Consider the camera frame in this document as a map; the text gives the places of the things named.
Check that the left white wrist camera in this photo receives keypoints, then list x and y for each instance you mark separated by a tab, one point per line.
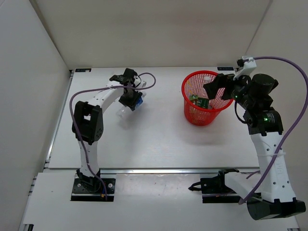
141	85

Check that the blue label clear bottle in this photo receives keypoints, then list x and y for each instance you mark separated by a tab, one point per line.
124	112

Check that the right black corner label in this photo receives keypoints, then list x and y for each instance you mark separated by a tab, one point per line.
225	68

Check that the black corner label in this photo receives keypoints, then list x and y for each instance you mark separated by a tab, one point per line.
82	70
225	68

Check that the left black corner label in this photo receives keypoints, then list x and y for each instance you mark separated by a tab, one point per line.
82	70

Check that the green plastic bottle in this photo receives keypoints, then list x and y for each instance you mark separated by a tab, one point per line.
199	101

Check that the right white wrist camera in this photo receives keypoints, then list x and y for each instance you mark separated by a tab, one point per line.
246	66

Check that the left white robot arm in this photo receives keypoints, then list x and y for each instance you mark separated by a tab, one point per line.
88	122

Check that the red mesh plastic bin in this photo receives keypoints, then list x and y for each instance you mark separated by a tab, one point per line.
199	110

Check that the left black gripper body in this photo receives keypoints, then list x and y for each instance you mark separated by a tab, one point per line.
132	88

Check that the aluminium rail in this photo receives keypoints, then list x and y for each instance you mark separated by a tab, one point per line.
160	170

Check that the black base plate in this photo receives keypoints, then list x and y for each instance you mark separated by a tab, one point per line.
83	193
217	191

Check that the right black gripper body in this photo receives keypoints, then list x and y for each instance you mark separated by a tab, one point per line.
239	92

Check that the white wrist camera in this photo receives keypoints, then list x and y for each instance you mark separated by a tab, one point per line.
246	66
141	85

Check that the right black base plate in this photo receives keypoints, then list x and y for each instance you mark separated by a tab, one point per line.
217	191

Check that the green label clear bottle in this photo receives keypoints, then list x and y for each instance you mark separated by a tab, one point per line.
208	83

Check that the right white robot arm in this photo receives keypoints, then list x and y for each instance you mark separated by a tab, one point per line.
268	195

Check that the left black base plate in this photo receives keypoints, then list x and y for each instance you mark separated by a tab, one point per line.
83	193

